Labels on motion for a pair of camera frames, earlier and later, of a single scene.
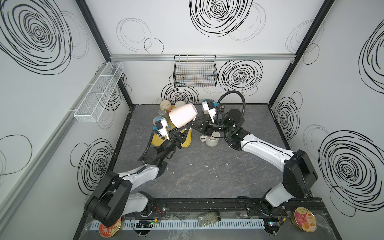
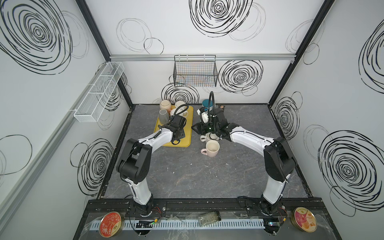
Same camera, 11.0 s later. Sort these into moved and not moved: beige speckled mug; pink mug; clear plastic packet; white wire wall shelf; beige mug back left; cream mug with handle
Moved: cream mug with handle; pink mug
Not moved: beige speckled mug; clear plastic packet; white wire wall shelf; beige mug back left
